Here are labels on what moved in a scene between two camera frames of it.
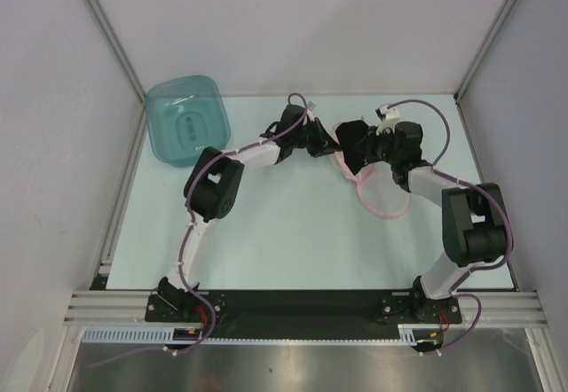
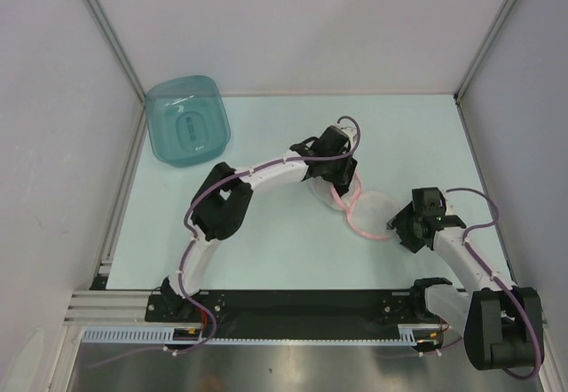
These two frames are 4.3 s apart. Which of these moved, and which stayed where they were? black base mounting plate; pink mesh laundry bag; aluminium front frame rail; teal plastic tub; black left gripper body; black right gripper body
Moved: pink mesh laundry bag; black right gripper body; black left gripper body
Stayed: aluminium front frame rail; black base mounting plate; teal plastic tub
